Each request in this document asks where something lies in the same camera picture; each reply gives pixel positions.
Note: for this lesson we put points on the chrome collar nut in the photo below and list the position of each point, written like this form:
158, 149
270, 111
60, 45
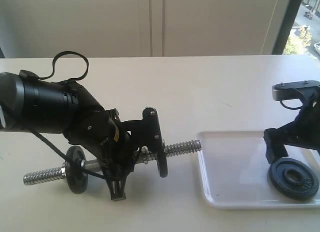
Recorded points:
63, 171
145, 155

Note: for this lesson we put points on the white plastic tray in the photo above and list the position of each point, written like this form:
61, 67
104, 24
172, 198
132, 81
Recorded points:
233, 170

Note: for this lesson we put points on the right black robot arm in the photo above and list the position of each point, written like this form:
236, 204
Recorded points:
303, 131

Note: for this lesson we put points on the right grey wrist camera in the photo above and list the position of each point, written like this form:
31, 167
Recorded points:
294, 90

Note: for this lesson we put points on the chrome collar nut right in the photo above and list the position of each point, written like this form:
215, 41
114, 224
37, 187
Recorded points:
145, 155

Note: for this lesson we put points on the chrome collar nut left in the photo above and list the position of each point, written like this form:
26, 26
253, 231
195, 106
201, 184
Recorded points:
63, 171

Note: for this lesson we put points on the black weight plate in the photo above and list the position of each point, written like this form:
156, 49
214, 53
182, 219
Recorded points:
293, 179
76, 179
162, 165

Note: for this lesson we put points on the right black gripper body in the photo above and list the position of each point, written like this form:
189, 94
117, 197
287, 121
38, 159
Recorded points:
304, 131

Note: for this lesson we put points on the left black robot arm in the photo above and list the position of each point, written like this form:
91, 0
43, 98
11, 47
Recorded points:
29, 104

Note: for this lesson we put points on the black window frame post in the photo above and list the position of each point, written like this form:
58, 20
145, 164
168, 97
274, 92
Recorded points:
286, 26

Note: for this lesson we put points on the chrome threaded dumbbell bar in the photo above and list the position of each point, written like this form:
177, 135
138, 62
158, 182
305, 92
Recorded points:
53, 174

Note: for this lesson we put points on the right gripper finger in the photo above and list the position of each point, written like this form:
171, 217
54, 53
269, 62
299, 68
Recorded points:
275, 148

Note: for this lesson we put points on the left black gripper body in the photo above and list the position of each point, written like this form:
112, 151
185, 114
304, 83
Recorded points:
98, 130

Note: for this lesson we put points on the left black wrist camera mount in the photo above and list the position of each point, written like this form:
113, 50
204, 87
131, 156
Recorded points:
146, 132

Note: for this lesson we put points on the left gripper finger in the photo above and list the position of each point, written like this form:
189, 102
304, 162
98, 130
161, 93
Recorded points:
116, 181
132, 159

